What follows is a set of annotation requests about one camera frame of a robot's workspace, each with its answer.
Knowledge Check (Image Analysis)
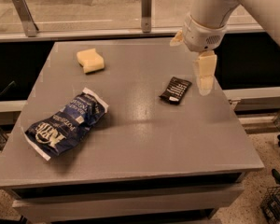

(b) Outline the black rxbar chocolate wrapper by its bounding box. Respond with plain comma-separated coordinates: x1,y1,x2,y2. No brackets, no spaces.
160,77,192,105

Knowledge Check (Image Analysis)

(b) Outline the metal glass bracket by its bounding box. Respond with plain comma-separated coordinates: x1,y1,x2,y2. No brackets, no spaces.
141,0,152,33
11,0,38,37

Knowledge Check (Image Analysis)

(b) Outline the blue chip bag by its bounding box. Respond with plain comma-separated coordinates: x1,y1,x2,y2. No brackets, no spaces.
24,88,108,161

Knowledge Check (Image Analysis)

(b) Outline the yellow sponge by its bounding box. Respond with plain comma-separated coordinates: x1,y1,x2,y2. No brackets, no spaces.
77,49,105,74

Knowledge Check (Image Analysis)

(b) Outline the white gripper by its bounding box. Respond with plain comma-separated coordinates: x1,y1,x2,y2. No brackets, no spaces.
170,14,227,96

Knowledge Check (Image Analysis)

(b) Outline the middle metal glass bracket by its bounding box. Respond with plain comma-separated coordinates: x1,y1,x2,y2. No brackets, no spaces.
141,0,152,33

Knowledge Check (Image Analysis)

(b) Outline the grey table drawer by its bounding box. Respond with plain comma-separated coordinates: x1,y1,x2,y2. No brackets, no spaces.
13,183,244,223

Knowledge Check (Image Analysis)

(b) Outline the black cable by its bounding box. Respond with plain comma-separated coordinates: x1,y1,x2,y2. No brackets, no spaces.
0,80,17,99

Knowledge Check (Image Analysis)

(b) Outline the black wire basket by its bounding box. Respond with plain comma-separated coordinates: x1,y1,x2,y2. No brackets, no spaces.
260,187,280,224

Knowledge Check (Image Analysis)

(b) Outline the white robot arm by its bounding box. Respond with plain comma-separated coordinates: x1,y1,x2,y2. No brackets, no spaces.
171,0,280,95

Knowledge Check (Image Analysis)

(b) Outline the left metal glass bracket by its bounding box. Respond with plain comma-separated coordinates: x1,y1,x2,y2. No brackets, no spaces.
11,0,38,37

